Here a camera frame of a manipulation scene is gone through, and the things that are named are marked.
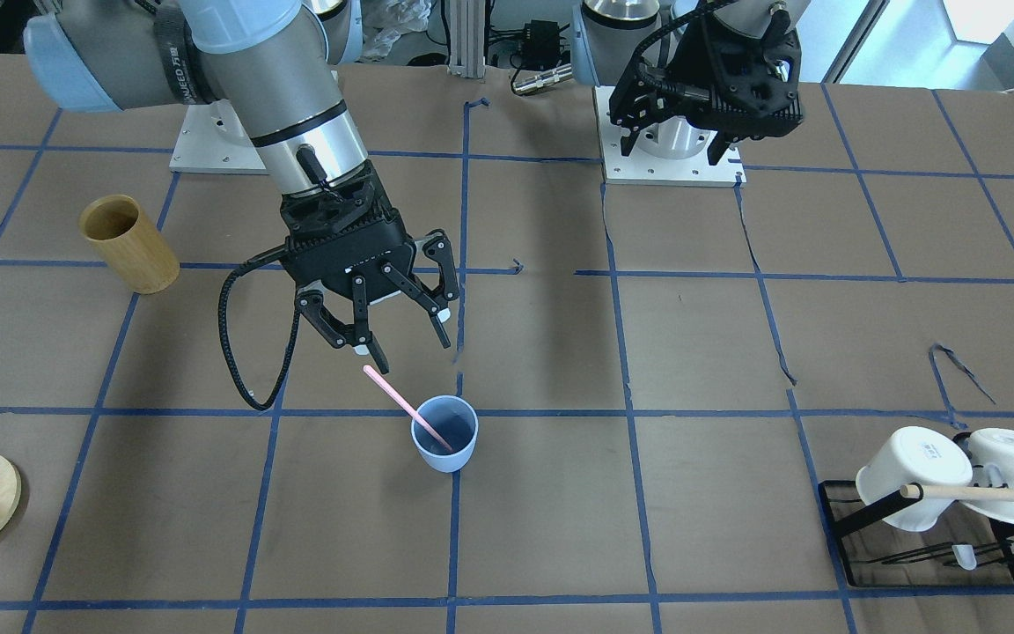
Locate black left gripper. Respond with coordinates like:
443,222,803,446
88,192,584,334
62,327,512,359
608,1,805,165

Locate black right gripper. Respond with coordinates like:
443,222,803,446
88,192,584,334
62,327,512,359
279,161,461,374

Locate pink chopstick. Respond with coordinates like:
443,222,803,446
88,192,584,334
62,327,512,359
362,365,454,451

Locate light blue cup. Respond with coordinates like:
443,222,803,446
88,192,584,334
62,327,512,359
411,394,480,474

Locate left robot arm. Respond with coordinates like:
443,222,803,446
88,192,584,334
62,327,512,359
571,1,808,164

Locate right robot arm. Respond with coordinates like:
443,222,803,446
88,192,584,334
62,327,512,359
23,1,461,371

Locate bamboo cylinder holder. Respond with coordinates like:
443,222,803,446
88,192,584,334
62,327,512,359
79,195,180,294

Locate white mug far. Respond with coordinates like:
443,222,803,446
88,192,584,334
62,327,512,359
856,426,973,505

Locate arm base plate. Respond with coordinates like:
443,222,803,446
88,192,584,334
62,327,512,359
169,100,267,175
594,85,747,188

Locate aluminium frame post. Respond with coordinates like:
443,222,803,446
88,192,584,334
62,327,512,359
442,1,491,82

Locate black wire cup rack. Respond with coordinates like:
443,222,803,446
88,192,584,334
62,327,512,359
818,479,1014,589

